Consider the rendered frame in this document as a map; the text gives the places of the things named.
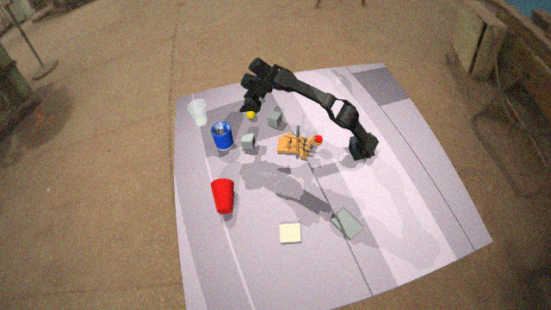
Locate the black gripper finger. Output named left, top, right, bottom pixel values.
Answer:
left=244, top=89, right=254, bottom=98
left=239, top=102, right=252, bottom=112

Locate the blue mug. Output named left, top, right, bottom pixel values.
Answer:
left=211, top=121, right=233, bottom=151

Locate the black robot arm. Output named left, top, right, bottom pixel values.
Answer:
left=240, top=58, right=379, bottom=159

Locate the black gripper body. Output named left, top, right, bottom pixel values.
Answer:
left=245, top=78, right=273, bottom=113

